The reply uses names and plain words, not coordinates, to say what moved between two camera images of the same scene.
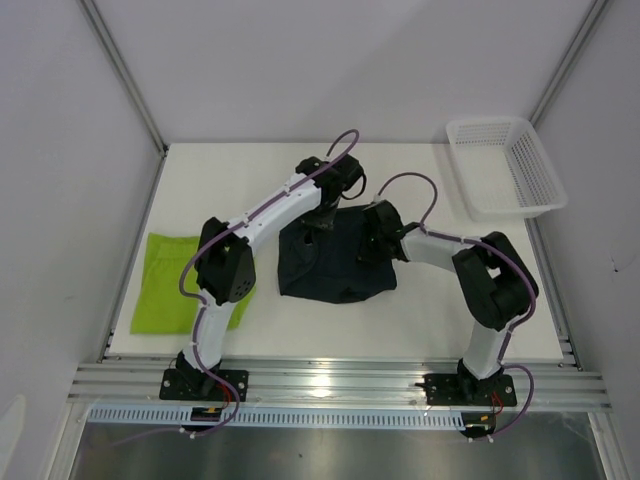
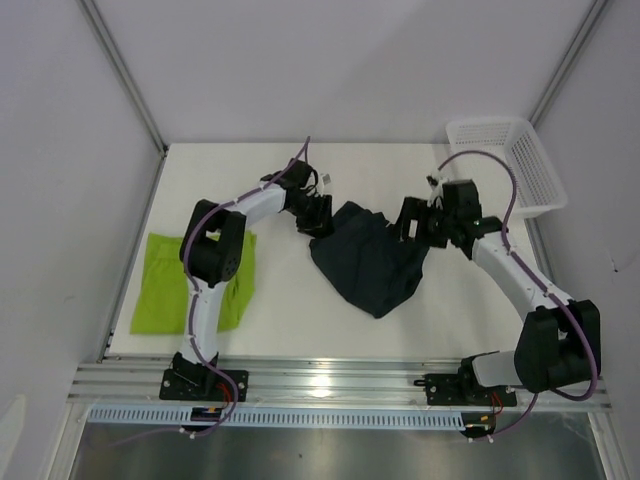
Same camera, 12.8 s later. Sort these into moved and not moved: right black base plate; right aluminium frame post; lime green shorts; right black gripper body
Moved: right black gripper body
Not moved: lime green shorts; right black base plate; right aluminium frame post
